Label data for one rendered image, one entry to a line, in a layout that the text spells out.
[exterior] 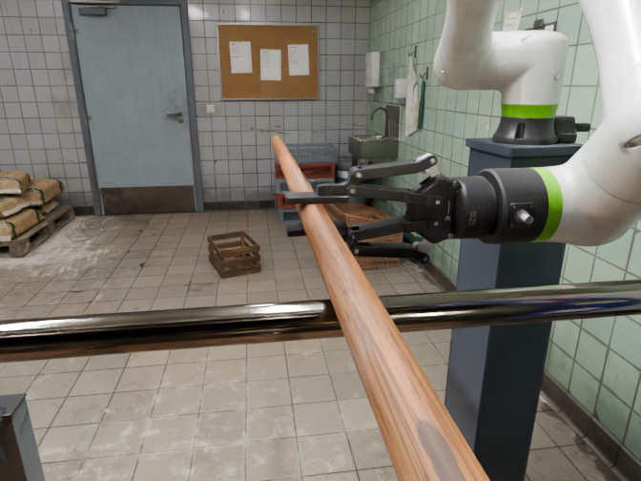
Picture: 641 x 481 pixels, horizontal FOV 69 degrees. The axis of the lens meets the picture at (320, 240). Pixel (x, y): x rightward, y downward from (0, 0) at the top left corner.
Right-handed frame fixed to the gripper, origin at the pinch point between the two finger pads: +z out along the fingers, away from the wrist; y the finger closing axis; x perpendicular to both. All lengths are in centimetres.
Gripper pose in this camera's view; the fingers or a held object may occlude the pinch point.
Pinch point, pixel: (315, 213)
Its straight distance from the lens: 53.9
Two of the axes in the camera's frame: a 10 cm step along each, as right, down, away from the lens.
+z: -9.9, 0.5, -1.3
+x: -1.4, -3.1, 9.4
